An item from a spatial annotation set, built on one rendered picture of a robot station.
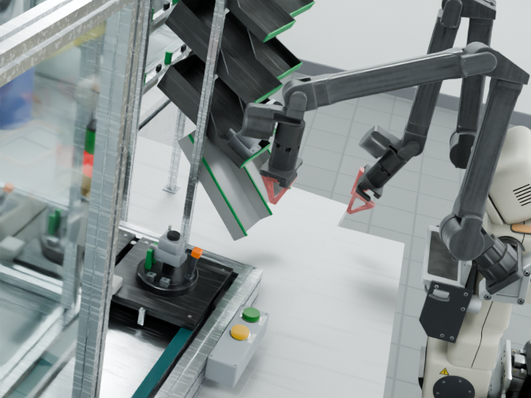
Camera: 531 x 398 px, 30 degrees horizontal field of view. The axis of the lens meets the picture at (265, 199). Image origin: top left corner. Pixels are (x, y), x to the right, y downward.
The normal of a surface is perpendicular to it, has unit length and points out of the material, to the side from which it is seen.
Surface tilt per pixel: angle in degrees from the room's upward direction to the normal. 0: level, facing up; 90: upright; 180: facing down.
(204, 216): 0
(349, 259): 0
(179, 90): 90
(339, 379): 0
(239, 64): 25
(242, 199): 45
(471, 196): 70
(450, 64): 76
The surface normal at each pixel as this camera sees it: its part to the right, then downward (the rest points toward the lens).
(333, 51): -0.19, 0.49
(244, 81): 0.52, -0.59
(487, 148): 0.00, 0.29
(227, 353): 0.17, -0.84
